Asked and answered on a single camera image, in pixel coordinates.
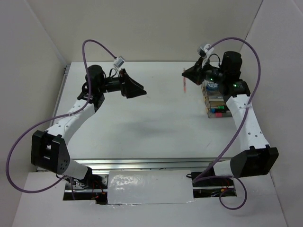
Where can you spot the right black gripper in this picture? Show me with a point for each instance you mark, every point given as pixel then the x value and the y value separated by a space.
pixel 196 73

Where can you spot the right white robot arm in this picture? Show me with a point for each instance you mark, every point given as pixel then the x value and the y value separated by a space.
pixel 256 156

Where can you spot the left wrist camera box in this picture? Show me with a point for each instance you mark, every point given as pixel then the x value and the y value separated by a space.
pixel 118 62

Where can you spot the green cap black highlighter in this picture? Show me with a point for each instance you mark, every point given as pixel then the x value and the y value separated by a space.
pixel 222 107

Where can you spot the blue cap black highlighter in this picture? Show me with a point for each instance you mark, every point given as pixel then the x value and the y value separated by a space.
pixel 215 110

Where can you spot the orange slim highlighter pen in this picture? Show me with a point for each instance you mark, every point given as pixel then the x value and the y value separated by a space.
pixel 184 82

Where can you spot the white foil cover sheet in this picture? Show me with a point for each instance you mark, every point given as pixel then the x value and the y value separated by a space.
pixel 149 187

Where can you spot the clear drawer organizer box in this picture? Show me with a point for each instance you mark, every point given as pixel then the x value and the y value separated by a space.
pixel 212 99

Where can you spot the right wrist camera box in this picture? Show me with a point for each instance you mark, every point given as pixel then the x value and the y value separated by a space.
pixel 204 50

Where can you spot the pink cap black highlighter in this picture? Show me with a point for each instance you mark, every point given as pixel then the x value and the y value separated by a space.
pixel 222 115

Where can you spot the aluminium frame rail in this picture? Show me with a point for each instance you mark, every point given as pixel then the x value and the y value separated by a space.
pixel 146 163

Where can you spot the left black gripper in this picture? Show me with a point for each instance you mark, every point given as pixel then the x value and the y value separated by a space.
pixel 130 88

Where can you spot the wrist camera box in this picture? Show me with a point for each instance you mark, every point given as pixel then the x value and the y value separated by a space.
pixel 204 50
pixel 118 62

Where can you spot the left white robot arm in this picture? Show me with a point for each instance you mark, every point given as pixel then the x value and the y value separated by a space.
pixel 49 148

